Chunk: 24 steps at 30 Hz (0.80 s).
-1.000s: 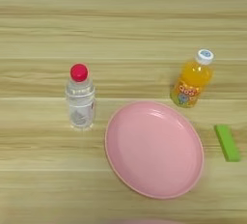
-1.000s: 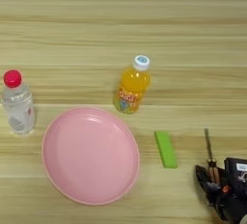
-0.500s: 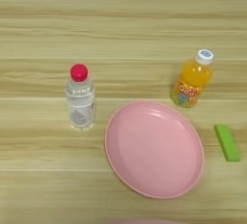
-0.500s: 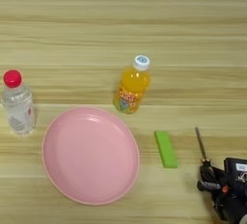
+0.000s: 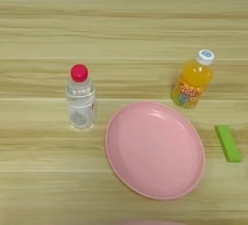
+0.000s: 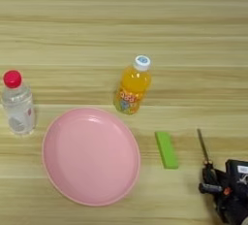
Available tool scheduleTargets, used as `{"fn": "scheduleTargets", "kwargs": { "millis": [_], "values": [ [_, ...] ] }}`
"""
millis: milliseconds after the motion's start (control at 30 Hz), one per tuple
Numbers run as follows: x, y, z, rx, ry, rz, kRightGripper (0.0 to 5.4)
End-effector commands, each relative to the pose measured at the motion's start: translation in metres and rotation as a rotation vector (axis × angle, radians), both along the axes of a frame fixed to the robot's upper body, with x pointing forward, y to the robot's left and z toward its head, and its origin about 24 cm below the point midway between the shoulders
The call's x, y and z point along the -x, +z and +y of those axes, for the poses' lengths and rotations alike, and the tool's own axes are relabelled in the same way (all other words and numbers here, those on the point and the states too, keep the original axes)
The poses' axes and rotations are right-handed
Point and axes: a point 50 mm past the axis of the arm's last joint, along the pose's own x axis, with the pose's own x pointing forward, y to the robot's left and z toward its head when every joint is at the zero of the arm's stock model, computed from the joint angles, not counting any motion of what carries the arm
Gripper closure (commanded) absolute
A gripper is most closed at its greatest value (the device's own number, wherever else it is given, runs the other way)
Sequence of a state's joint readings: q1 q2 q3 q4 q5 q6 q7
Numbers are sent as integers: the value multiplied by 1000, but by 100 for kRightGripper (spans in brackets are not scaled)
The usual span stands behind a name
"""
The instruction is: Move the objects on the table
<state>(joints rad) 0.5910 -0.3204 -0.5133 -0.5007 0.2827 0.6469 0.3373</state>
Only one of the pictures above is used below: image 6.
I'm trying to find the green rectangular block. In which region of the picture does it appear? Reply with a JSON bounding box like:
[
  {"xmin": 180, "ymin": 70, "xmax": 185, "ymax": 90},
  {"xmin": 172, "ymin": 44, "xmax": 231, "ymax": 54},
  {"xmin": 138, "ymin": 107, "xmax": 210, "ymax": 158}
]
[{"xmin": 154, "ymin": 130, "xmax": 180, "ymax": 171}]

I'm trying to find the clear water bottle red cap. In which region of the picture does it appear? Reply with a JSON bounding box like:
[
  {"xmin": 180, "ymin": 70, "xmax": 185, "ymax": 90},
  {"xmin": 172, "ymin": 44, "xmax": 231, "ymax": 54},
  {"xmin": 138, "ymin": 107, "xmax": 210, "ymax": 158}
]
[{"xmin": 0, "ymin": 69, "xmax": 37, "ymax": 137}]

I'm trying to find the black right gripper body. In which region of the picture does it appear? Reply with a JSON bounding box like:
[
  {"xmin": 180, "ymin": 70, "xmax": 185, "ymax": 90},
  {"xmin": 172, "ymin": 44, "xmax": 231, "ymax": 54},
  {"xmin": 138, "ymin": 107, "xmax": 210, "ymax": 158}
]
[{"xmin": 211, "ymin": 169, "xmax": 248, "ymax": 225}]

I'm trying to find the screwdriver with yellow handle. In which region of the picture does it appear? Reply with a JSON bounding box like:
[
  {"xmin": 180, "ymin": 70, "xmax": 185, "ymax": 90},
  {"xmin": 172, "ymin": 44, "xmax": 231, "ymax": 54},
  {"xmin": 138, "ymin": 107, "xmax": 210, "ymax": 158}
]
[{"xmin": 196, "ymin": 128, "xmax": 215, "ymax": 172}]

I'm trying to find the small black box white label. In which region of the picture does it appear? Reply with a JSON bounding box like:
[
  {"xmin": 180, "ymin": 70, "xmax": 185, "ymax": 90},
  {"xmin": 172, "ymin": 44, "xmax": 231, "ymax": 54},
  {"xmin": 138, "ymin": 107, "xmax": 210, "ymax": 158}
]
[{"xmin": 224, "ymin": 158, "xmax": 248, "ymax": 186}]

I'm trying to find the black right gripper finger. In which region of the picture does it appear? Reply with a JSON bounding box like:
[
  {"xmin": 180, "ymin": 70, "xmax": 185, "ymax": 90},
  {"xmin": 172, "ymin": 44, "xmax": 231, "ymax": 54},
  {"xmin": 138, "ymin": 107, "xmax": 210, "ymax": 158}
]
[
  {"xmin": 201, "ymin": 160, "xmax": 227, "ymax": 186},
  {"xmin": 198, "ymin": 181, "xmax": 225, "ymax": 195}
]

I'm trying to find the orange juice bottle white cap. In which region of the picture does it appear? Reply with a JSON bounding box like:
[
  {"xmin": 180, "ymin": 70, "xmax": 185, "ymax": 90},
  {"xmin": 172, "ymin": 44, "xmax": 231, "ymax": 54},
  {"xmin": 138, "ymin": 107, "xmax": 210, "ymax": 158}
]
[{"xmin": 112, "ymin": 54, "xmax": 153, "ymax": 116}]

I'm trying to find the pink round plate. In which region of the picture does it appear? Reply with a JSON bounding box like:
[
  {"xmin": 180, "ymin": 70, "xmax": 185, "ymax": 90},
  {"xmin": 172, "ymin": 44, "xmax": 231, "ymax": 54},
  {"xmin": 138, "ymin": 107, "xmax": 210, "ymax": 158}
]
[{"xmin": 41, "ymin": 107, "xmax": 141, "ymax": 208}]

